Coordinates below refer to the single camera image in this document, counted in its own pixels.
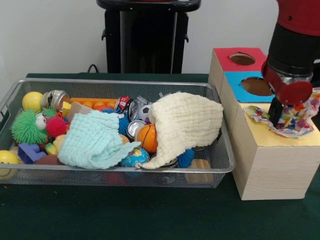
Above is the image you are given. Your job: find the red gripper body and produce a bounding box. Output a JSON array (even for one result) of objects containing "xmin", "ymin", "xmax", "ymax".
[{"xmin": 261, "ymin": 61, "xmax": 314, "ymax": 106}]

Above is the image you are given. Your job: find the purple toy block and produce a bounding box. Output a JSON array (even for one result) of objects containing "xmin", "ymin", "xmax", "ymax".
[{"xmin": 17, "ymin": 142, "xmax": 48, "ymax": 165}]

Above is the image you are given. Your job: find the blue globe ball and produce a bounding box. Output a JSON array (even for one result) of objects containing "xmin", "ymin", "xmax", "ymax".
[{"xmin": 122, "ymin": 148, "xmax": 151, "ymax": 168}]

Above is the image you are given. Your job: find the small soccer ball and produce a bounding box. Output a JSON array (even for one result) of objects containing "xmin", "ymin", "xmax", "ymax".
[{"xmin": 137, "ymin": 104, "xmax": 153, "ymax": 122}]

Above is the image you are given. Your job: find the green spiky ball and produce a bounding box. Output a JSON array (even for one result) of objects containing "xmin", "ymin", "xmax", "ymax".
[{"xmin": 11, "ymin": 109, "xmax": 49, "ymax": 145}]

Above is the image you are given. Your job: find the blue spiky ball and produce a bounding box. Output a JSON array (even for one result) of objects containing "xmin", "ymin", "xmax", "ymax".
[{"xmin": 176, "ymin": 148, "xmax": 195, "ymax": 168}]

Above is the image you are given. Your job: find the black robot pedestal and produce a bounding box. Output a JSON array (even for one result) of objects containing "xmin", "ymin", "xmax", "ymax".
[{"xmin": 96, "ymin": 0, "xmax": 201, "ymax": 75}]

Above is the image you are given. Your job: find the mint waffle cloth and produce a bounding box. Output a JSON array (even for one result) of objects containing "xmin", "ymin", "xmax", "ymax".
[{"xmin": 57, "ymin": 110, "xmax": 143, "ymax": 172}]

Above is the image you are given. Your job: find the red spiky ball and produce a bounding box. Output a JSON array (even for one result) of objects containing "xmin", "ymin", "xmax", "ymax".
[{"xmin": 46, "ymin": 116, "xmax": 70, "ymax": 138}]

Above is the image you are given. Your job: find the orange toy brick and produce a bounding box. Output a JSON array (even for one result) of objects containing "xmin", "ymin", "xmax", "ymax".
[{"xmin": 70, "ymin": 97, "xmax": 117, "ymax": 112}]

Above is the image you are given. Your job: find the multicoloured patterned cloth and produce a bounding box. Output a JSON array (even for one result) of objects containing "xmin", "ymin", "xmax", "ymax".
[{"xmin": 245, "ymin": 89, "xmax": 320, "ymax": 139}]

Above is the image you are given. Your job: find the crushed silver drink can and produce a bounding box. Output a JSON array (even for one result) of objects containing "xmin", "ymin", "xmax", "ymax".
[{"xmin": 41, "ymin": 89, "xmax": 71, "ymax": 110}]

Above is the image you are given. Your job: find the cream waffle cloth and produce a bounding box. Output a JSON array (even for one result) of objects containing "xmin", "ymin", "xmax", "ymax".
[{"xmin": 136, "ymin": 92, "xmax": 224, "ymax": 170}]

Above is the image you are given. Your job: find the orange toy basketball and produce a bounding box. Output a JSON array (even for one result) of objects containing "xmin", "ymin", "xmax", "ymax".
[{"xmin": 137, "ymin": 124, "xmax": 157, "ymax": 154}]

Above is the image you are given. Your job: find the wooden box with three holes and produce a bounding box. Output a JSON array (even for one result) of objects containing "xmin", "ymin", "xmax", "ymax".
[{"xmin": 208, "ymin": 47, "xmax": 320, "ymax": 201}]

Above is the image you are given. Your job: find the yellow ball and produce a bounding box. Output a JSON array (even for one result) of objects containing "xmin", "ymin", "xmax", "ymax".
[
  {"xmin": 22, "ymin": 91, "xmax": 45, "ymax": 112},
  {"xmin": 0, "ymin": 150, "xmax": 20, "ymax": 180}
]

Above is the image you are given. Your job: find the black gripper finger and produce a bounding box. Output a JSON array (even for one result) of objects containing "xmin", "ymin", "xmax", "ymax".
[{"xmin": 268, "ymin": 97, "xmax": 284, "ymax": 127}]

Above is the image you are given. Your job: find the shallow clear mesh bin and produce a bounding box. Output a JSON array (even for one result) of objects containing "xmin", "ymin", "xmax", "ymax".
[{"xmin": 0, "ymin": 77, "xmax": 236, "ymax": 189}]

